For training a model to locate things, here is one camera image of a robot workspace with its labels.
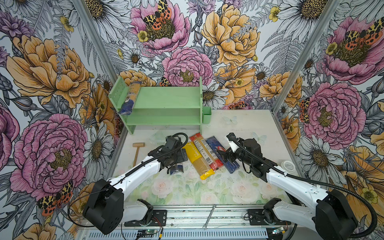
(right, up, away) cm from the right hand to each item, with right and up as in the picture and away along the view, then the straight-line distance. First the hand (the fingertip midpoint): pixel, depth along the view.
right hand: (224, 149), depth 83 cm
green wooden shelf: (-35, +24, +3) cm, 43 cm away
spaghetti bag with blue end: (-52, +23, -1) cm, 57 cm away
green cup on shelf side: (-7, +21, +31) cm, 39 cm away
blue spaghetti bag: (-5, +1, +16) cm, 17 cm away
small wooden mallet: (-54, 0, +17) cm, 57 cm away
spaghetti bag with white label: (-27, -12, +6) cm, 30 cm away
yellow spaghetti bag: (-12, -12, +6) cm, 18 cm away
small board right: (+24, -37, -11) cm, 45 cm away
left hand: (-26, -7, +3) cm, 27 cm away
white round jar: (+36, -10, +3) cm, 38 cm away
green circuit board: (-39, -37, -11) cm, 55 cm away
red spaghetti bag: (-6, -7, +9) cm, 13 cm away
